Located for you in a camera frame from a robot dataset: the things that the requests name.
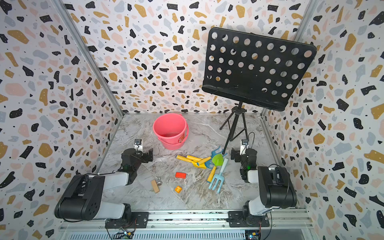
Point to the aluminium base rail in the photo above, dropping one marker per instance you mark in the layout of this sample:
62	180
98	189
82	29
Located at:
288	224

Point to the pink plastic bucket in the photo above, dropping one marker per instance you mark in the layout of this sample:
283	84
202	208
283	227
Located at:
172	130

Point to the green trowel yellow handle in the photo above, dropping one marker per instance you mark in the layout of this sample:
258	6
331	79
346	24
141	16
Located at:
217	160

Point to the yellow scoop yellow handle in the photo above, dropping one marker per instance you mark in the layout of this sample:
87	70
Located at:
190	161

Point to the teal rake yellow handle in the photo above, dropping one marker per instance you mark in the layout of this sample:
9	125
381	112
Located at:
214	152
206	162

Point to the wooden rectangular block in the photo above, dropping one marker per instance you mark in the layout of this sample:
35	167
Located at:
155	186

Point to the silver metal chess pawn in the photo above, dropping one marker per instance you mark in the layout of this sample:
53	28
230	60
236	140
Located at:
158	181

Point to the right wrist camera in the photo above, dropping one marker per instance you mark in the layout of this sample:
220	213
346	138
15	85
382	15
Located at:
244	146

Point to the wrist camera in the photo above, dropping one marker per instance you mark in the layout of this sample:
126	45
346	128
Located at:
138	145
244	146

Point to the orange cube block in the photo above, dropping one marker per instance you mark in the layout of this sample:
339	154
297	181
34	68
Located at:
178	189

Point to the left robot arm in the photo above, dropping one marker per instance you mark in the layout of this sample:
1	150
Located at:
82	199

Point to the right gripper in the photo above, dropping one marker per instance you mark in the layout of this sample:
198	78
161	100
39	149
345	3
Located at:
236	154

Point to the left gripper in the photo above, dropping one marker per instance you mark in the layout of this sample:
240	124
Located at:
146	154

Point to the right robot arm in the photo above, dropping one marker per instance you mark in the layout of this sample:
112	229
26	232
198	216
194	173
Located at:
276	190

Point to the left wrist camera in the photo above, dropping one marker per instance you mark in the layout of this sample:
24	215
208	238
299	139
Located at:
138	145

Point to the red rectangular block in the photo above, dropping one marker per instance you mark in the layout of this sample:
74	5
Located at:
180	175

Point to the light blue garden fork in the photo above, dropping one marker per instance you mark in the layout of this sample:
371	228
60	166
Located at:
218	179

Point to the black perforated music stand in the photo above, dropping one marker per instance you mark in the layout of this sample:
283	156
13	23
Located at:
253	69

